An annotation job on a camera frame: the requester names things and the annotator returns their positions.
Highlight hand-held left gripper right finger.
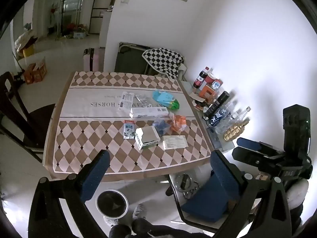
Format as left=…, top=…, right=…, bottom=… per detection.
left=210, top=150, right=293, bottom=238

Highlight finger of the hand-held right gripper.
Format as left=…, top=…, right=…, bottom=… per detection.
left=236, top=137, right=285, bottom=155
left=232, top=146, right=280, bottom=177

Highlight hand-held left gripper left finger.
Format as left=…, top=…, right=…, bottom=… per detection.
left=28, top=149, right=111, bottom=238

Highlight black round trash bin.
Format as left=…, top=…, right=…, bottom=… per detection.
left=95, top=189, right=129, bottom=219

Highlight white medicine box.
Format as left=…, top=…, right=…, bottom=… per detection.
left=117, top=92, right=136, bottom=111

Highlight person's right forearm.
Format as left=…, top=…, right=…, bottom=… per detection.
left=285, top=178, right=310, bottom=228

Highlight gold grenade-shaped bottle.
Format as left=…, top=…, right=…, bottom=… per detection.
left=223, top=118, right=250, bottom=142

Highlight brown checkered tablecloth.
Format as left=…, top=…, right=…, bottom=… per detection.
left=53, top=71, right=211, bottom=174

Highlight clear glass bottle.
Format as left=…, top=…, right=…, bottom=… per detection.
left=223, top=106, right=252, bottom=129

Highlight glass side table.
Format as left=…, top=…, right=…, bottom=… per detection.
left=179, top=79, right=239, bottom=154

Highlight black chair with blue cushion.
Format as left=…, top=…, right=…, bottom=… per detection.
left=165, top=170, right=260, bottom=236

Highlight blue label water bottle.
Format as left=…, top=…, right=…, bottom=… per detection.
left=207, top=104, right=236, bottom=129

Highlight round metal lid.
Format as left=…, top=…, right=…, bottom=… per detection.
left=174, top=174, right=196, bottom=191

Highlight wooden dining table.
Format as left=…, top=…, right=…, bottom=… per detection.
left=43, top=71, right=214, bottom=182

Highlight black spray can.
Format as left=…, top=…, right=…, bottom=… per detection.
left=202, top=91, right=231, bottom=120

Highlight small milk carton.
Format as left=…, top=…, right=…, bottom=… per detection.
left=123, top=120, right=136, bottom=139

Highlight grey shoe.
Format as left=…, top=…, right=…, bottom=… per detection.
left=132, top=203, right=148, bottom=220

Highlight white paper sachet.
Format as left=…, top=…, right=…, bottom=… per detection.
left=162, top=135, right=188, bottom=151

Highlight small white cardboard box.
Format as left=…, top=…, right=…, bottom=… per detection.
left=135, top=126, right=160, bottom=151

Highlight orange carton box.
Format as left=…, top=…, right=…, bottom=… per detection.
left=199, top=85, right=216, bottom=99

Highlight orange plastic bag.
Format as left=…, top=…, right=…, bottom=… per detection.
left=170, top=114, right=188, bottom=132

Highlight blue plastic wrapper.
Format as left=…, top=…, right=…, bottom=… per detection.
left=153, top=119, right=171, bottom=137

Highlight cola bottle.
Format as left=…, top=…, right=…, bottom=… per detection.
left=193, top=67, right=210, bottom=89

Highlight long white toothpaste box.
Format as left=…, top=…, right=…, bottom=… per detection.
left=129, top=107, right=169, bottom=119

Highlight green snack packet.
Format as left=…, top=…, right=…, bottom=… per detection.
left=166, top=99, right=181, bottom=111

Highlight silver blister pack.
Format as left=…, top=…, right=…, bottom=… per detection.
left=134, top=93, right=155, bottom=108

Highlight teal plastic bag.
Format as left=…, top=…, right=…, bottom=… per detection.
left=152, top=90, right=174, bottom=105

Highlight dark wooden chair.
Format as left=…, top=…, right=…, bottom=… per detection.
left=0, top=71, right=56, bottom=163

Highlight pink suitcase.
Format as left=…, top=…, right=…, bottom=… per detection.
left=83, top=48, right=104, bottom=72

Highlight black white checkered cloth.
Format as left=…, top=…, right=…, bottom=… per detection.
left=142, top=47, right=185, bottom=80

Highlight orange cardboard box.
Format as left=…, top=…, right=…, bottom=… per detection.
left=23, top=57, right=48, bottom=85

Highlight dark green folding bed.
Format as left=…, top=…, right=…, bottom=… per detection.
left=114, top=42, right=159, bottom=75

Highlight yellow box with white bag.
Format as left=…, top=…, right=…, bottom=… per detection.
left=14, top=29, right=39, bottom=58

